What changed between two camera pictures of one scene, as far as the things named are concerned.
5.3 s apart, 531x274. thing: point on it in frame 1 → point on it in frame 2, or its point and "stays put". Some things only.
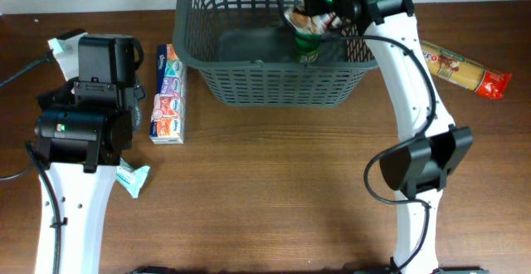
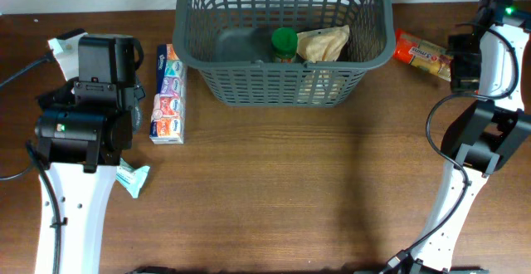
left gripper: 141,93 stays put
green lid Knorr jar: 307,46 → 284,42
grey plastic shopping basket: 231,34 stays put
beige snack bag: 315,24 → 323,45
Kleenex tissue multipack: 168,125 stays put
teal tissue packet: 131,178 stays put
